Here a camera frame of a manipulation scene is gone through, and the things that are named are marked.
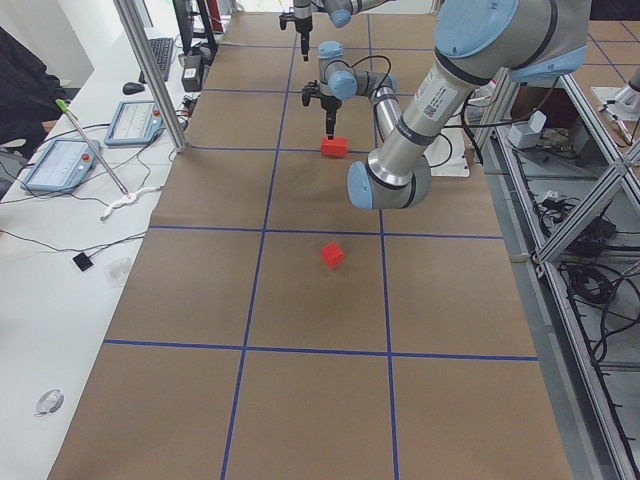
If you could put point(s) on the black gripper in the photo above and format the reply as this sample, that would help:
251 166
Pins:
302 26
329 104

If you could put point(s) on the red block start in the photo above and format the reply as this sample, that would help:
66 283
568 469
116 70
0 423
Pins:
327 147

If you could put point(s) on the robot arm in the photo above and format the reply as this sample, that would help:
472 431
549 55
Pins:
340 13
473 41

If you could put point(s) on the red block center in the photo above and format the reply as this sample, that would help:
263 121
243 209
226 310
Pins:
340 147

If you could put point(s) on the red block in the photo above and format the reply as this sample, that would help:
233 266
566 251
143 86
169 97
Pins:
340 147
332 255

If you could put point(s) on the black box with label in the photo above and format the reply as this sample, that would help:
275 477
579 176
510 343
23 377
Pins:
191 77

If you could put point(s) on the red block left side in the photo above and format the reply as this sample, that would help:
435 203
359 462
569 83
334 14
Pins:
332 255

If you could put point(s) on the black keyboard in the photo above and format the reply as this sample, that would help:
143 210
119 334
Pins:
162 50

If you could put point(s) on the black computer mouse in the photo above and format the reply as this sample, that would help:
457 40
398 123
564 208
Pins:
131 88

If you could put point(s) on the far teach pendant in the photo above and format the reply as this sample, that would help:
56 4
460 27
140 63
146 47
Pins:
135 123

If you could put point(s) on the teach pendant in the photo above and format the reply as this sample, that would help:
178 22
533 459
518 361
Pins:
135 123
63 165

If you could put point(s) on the small white box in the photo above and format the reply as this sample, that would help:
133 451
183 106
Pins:
526 134

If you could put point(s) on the metal rod green tip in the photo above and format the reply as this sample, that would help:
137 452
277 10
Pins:
64 108

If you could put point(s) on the clear plastic bag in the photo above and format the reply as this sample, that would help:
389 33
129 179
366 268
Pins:
117 272

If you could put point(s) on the near teach pendant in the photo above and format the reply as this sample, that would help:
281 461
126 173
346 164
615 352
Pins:
63 165

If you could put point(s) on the small black square pad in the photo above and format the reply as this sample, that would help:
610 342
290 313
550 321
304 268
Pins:
82 261

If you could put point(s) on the crumpled clear tape piece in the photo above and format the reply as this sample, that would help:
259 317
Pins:
49 403

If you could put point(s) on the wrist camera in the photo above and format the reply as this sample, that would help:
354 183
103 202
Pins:
310 91
285 19

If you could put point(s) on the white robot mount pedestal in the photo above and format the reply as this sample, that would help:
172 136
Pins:
446 156

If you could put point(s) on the aluminium frame post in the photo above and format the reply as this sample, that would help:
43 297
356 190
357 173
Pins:
136 34

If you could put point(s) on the aluminium frame rack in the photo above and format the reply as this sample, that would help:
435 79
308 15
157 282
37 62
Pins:
571 211

